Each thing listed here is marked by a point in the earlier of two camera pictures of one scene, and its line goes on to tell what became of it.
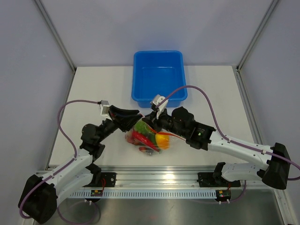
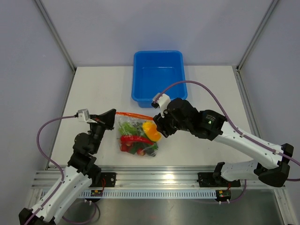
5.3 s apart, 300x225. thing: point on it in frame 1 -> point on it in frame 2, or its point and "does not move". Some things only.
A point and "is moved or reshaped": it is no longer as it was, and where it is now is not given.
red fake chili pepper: [146, 139] -> [126, 138]
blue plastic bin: [159, 72] does not move
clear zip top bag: [148, 141] is moved or reshaped
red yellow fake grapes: [130, 138] -> [124, 146]
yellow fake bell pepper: [162, 141] -> [150, 129]
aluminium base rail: [161, 177] does not move
